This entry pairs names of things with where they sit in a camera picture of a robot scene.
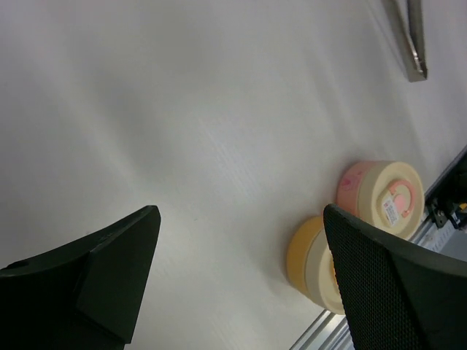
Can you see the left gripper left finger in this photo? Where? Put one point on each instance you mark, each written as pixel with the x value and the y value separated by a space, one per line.
pixel 86 294

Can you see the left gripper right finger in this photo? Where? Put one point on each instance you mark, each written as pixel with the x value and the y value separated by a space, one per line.
pixel 396 294

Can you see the cream lid orange handle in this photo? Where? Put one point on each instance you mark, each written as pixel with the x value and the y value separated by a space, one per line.
pixel 320 276

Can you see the cream lid pink handle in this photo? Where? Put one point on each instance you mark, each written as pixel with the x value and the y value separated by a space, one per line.
pixel 391 198

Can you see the orange lunch bowl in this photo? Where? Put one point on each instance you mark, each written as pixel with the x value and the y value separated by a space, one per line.
pixel 297 253

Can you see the pink lunch bowl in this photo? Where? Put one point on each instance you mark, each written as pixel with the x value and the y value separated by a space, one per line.
pixel 352 182

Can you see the metal tongs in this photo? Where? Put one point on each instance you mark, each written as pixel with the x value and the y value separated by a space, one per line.
pixel 409 37

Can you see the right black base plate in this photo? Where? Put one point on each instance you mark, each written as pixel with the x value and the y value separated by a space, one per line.
pixel 446 198

